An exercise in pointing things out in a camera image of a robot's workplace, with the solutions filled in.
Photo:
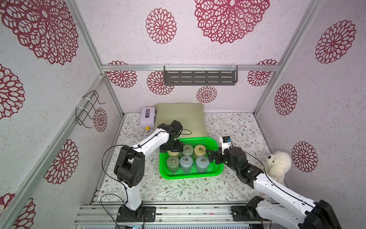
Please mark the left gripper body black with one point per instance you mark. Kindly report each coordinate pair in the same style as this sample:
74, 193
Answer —
174, 146

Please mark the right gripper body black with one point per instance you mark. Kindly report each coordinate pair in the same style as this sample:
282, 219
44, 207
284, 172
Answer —
218, 156

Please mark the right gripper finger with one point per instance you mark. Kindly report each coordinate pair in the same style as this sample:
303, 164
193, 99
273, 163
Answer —
212, 152
213, 157

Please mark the yellow canister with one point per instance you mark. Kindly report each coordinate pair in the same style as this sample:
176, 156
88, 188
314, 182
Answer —
199, 150

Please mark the blue canister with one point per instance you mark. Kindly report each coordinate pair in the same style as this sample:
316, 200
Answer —
202, 164

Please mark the grey-green canister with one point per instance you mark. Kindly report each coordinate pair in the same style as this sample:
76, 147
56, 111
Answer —
187, 150

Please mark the green plastic basket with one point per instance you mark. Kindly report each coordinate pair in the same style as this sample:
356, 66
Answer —
212, 170

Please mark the green canister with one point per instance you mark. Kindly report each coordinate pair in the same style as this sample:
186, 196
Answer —
173, 164

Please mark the blue-grey canister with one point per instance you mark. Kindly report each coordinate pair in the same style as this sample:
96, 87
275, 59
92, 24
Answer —
186, 164

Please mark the yellow-green canister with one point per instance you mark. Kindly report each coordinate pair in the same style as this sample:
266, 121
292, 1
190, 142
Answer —
171, 153

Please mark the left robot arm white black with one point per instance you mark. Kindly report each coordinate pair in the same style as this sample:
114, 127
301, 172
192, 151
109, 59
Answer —
130, 165

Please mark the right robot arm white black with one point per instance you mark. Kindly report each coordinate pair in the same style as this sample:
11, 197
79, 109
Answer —
294, 212

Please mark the green linen cushion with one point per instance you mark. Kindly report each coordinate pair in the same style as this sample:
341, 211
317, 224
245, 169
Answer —
190, 115

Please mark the lilac toaster toy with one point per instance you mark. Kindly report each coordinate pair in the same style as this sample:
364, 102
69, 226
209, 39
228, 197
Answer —
147, 118

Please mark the white plush dog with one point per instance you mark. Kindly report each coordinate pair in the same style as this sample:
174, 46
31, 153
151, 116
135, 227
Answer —
277, 165

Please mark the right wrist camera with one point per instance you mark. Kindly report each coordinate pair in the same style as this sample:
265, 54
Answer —
226, 143

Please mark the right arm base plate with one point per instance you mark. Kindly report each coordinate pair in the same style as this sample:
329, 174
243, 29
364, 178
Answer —
244, 213

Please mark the grey wall shelf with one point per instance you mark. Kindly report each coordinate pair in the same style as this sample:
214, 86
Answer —
200, 77

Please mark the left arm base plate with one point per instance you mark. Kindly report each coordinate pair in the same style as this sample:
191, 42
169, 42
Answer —
142, 214

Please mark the black wire wall rack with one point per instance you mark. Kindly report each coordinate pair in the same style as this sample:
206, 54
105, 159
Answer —
83, 112

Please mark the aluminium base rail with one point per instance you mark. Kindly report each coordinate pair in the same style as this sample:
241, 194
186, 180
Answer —
195, 204

